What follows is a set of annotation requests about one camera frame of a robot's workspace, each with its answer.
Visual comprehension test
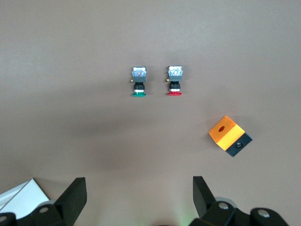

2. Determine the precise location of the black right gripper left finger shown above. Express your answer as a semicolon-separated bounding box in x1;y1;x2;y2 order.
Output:
0;177;88;226

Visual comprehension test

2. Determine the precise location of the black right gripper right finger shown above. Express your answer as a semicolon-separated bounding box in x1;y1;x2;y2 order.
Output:
190;175;290;226

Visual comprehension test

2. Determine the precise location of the green push button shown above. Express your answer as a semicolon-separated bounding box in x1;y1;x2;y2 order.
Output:
130;66;147;97

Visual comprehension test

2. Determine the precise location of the white drawer cabinet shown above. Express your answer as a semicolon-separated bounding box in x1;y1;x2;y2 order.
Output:
0;178;50;219

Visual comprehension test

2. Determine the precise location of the orange and black button box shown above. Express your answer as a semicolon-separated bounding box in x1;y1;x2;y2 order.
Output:
208;115;253;158

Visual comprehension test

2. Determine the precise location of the red push button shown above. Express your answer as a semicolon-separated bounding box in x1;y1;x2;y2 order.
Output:
165;65;184;96

